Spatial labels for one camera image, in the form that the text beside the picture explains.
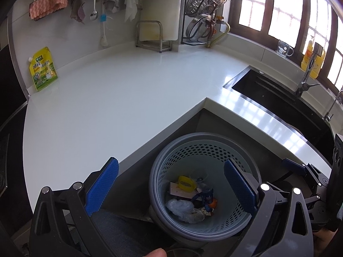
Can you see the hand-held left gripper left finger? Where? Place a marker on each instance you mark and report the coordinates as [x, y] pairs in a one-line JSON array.
[[103, 184]]

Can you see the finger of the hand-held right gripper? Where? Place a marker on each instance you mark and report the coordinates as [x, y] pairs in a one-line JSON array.
[[293, 164], [313, 200]]

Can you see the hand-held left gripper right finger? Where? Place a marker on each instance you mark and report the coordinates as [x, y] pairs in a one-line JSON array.
[[239, 186]]

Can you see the orange plastic piece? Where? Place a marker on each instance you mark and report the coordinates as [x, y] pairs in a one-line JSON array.
[[213, 203]]

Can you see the blue plastic toy piece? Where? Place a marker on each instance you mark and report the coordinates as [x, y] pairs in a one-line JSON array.
[[207, 193]]

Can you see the clear plastic bag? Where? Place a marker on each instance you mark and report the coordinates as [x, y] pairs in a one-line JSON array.
[[179, 206]]

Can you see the printed snack bag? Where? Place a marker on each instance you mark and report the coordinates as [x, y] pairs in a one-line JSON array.
[[175, 192]]

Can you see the grey perforated waste basket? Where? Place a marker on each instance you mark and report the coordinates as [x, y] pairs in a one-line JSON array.
[[171, 160]]

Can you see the person's right hand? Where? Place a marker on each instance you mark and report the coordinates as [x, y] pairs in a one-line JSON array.
[[325, 237]]

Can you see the person's left hand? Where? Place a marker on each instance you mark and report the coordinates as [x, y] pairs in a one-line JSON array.
[[155, 253]]

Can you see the person's jeans leg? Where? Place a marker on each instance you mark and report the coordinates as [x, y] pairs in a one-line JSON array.
[[118, 227]]

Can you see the thin steel faucet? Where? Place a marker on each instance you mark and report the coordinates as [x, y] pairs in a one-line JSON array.
[[332, 104]]

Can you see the black sink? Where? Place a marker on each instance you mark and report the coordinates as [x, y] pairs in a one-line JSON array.
[[268, 91]]

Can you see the black gas stove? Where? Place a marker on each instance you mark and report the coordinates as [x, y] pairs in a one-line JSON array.
[[13, 166]]

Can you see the steel sink faucet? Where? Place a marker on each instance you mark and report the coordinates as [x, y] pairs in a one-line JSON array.
[[308, 72]]

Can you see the yellow dish soap bottle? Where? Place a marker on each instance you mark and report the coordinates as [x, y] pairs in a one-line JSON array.
[[306, 59]]

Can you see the printed glass mug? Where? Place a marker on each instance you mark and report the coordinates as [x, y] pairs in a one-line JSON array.
[[284, 48]]

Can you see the yellow seasoning pouch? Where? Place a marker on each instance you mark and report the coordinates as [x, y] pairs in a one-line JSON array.
[[43, 69]]

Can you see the white bottle brush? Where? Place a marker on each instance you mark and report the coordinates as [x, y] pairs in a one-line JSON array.
[[104, 41]]

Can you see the metal cutting board rack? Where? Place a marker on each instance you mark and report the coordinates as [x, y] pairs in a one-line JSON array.
[[152, 44]]

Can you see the metal spoon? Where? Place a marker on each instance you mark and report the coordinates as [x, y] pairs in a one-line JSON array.
[[93, 16]]

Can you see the purple hanging cloth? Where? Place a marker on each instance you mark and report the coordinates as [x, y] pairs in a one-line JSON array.
[[82, 16]]

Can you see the black lid rack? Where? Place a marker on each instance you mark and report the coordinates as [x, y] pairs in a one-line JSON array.
[[182, 18]]

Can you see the brown hanging cloth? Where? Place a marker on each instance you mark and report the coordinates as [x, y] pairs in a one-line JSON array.
[[76, 5]]

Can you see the white hanging cloth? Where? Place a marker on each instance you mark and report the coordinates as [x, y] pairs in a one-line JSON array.
[[130, 4]]

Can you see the grey hanging cloth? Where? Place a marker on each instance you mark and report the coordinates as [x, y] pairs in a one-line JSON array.
[[110, 0]]

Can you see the pink wavy cloth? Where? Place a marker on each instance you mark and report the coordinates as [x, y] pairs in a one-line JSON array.
[[48, 4]]

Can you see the white cutting board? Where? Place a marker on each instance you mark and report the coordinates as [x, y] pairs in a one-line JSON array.
[[163, 5]]

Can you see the brown window frame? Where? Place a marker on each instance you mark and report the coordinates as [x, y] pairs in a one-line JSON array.
[[262, 5]]

